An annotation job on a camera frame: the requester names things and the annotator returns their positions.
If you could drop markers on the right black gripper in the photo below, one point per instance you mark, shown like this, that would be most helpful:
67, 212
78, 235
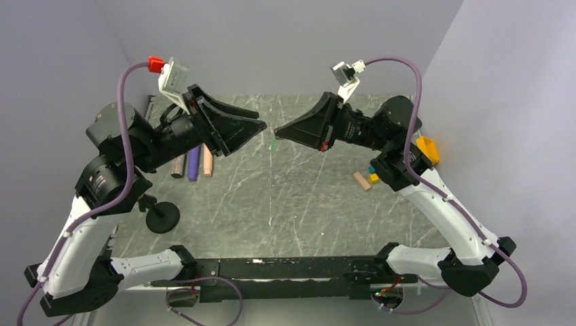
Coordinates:
319, 126

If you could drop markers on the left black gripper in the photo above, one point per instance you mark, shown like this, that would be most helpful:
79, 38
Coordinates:
218, 130

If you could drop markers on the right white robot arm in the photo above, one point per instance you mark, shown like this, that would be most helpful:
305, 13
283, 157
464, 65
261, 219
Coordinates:
473, 256

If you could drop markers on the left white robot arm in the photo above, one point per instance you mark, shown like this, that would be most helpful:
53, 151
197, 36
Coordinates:
80, 274

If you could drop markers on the pink microphone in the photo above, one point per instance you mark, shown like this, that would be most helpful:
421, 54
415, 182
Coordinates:
207, 164

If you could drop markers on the purple microphone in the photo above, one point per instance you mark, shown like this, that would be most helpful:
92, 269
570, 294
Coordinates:
193, 160

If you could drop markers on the glitter silver microphone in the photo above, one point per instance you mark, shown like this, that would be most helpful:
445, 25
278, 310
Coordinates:
177, 167

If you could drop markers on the tan rectangular wooden block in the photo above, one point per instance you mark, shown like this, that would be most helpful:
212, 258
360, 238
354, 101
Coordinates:
364, 184

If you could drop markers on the yellow small wooden block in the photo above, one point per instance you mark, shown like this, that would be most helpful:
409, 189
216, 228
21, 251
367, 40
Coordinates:
374, 178

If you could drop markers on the yellow plastic bin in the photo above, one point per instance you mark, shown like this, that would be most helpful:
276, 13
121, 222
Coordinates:
428, 147

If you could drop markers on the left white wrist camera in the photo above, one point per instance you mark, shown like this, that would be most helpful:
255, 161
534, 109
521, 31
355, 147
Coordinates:
171, 82

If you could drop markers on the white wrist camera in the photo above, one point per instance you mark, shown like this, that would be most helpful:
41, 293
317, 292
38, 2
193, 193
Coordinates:
348, 78
171, 82

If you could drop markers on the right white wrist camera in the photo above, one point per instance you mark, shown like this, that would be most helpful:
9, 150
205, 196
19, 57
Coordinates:
348, 78

